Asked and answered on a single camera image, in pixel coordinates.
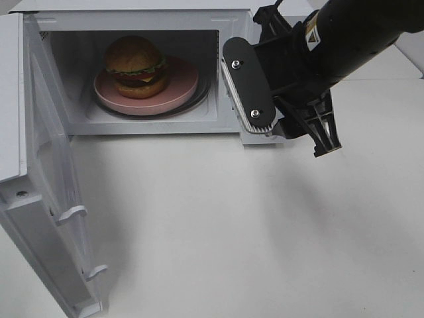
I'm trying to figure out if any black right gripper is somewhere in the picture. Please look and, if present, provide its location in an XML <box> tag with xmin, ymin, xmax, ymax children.
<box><xmin>253</xmin><ymin>0</ymin><xmax>341</xmax><ymax>158</ymax></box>

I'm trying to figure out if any pink round plate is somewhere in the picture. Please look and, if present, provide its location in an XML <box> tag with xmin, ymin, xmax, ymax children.
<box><xmin>93</xmin><ymin>56</ymin><xmax>199</xmax><ymax>116</ymax></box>

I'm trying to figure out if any burger with lettuce and tomato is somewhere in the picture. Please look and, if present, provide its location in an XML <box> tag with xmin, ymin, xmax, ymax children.
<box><xmin>103</xmin><ymin>36</ymin><xmax>168</xmax><ymax>99</ymax></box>

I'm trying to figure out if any white microwave door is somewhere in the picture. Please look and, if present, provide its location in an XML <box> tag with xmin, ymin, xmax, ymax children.
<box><xmin>1</xmin><ymin>13</ymin><xmax>107</xmax><ymax>317</ymax></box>

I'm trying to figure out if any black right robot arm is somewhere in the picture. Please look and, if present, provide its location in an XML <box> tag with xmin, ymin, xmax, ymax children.
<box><xmin>254</xmin><ymin>0</ymin><xmax>423</xmax><ymax>156</ymax></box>

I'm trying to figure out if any glass microwave turntable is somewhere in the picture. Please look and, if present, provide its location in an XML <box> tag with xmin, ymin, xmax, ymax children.
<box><xmin>94</xmin><ymin>76</ymin><xmax>210</xmax><ymax>119</ymax></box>

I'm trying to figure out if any white microwave oven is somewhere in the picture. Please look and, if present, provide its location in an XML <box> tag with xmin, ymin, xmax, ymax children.
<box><xmin>8</xmin><ymin>1</ymin><xmax>284</xmax><ymax>144</ymax></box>

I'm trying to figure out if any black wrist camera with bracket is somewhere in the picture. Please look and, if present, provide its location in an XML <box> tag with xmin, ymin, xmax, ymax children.
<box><xmin>221</xmin><ymin>37</ymin><xmax>289</xmax><ymax>138</ymax></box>

